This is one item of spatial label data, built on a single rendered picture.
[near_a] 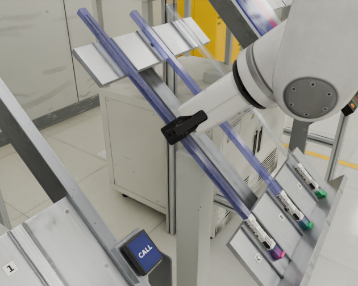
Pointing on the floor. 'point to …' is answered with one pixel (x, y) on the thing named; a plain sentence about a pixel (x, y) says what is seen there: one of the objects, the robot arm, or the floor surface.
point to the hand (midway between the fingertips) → (178, 129)
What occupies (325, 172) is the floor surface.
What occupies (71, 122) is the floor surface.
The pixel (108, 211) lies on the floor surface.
